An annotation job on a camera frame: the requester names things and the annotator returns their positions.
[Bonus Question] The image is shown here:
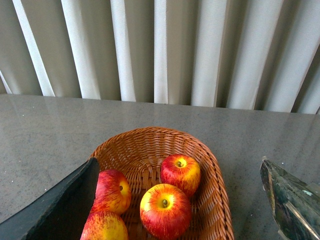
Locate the white pleated curtain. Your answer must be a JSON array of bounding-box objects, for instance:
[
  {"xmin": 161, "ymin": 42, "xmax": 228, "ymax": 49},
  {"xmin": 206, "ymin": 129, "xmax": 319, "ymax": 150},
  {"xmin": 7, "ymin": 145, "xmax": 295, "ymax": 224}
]
[{"xmin": 0, "ymin": 0, "xmax": 320, "ymax": 114}]

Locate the red yellow apple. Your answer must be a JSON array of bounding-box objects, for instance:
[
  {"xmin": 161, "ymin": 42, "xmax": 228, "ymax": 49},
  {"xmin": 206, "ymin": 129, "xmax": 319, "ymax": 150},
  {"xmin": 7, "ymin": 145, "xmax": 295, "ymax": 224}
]
[
  {"xmin": 80, "ymin": 211, "xmax": 129, "ymax": 240},
  {"xmin": 90, "ymin": 169, "xmax": 132, "ymax": 215}
]

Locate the red yellow apple lower left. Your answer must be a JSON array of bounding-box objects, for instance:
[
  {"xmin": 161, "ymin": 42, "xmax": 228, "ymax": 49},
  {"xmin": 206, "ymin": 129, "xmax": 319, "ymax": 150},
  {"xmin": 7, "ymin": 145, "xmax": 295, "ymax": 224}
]
[{"xmin": 80, "ymin": 211, "xmax": 129, "ymax": 240}]

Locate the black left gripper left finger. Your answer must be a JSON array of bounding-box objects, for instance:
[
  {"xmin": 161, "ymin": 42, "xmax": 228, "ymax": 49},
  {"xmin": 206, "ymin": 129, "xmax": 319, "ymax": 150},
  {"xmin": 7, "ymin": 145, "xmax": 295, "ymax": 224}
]
[{"xmin": 0, "ymin": 157, "xmax": 100, "ymax": 240}]

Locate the red yellow apple upper left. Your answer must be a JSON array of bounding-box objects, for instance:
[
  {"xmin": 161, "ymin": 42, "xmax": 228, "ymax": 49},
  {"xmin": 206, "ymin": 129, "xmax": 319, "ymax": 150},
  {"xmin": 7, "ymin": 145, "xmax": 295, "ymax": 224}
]
[{"xmin": 90, "ymin": 169, "xmax": 132, "ymax": 215}]

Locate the worn left gripper right finger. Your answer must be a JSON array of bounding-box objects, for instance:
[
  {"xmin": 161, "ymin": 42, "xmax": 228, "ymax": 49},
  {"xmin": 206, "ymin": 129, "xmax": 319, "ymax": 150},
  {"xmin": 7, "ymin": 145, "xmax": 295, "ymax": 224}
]
[{"xmin": 260, "ymin": 156, "xmax": 320, "ymax": 240}]

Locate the left wicker basket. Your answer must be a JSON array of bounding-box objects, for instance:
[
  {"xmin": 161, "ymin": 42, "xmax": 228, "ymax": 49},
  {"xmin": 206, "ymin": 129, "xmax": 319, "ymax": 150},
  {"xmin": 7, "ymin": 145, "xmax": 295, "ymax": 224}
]
[{"xmin": 92, "ymin": 126, "xmax": 235, "ymax": 240}]

